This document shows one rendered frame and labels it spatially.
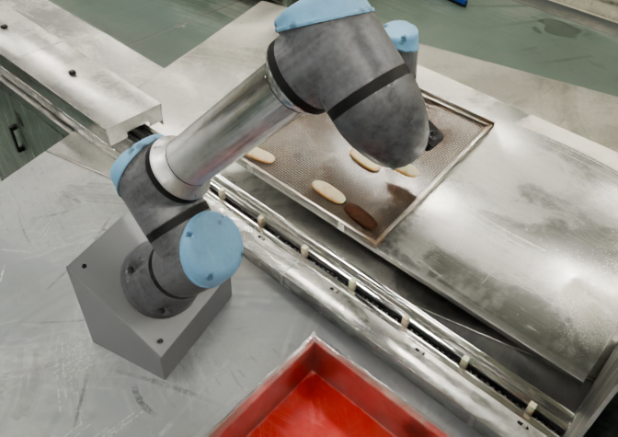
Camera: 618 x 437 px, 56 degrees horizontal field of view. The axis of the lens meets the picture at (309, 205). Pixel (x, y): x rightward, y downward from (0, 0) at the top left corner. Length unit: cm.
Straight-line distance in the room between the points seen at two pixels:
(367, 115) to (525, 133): 95
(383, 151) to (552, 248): 72
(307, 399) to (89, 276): 46
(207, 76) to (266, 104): 123
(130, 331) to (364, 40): 68
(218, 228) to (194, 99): 97
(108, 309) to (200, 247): 25
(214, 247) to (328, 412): 39
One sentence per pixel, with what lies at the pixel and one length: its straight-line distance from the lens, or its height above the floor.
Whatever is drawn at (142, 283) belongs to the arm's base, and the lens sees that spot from 108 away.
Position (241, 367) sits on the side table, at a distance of 120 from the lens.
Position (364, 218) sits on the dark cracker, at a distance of 136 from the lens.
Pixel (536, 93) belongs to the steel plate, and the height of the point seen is 82.
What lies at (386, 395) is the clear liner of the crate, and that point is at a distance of 107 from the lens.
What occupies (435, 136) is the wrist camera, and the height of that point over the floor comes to 112.
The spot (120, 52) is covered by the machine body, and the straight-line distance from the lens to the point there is 220.
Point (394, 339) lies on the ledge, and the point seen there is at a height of 86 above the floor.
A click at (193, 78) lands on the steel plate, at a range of 201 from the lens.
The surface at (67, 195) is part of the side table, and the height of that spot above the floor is 82.
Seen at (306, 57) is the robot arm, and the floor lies 149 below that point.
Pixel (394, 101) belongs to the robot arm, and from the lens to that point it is 71.
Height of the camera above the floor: 184
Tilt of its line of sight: 43 degrees down
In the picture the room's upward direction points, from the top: 3 degrees clockwise
